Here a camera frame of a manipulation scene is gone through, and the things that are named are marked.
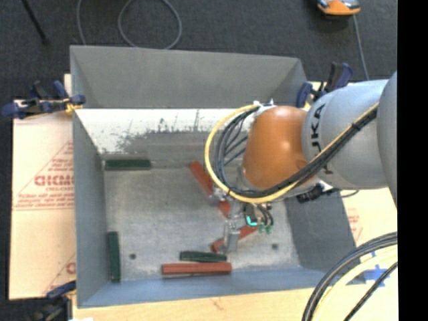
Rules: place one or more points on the brown cardboard board, red print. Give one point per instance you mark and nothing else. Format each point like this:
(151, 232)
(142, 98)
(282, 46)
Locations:
(40, 212)

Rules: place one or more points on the grey metal bin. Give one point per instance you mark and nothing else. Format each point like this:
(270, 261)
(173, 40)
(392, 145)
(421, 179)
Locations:
(167, 212)

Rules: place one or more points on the black cylinder on white bracket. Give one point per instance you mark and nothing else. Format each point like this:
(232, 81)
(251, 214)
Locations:
(308, 193)

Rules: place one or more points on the dark green flat block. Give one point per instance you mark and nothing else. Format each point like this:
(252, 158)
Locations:
(113, 256)
(127, 164)
(200, 256)

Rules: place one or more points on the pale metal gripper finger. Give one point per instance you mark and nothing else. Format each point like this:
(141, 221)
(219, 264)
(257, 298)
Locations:
(232, 237)
(218, 197)

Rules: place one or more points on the red-brown flat block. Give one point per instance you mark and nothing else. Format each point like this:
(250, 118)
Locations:
(248, 231)
(201, 177)
(195, 268)

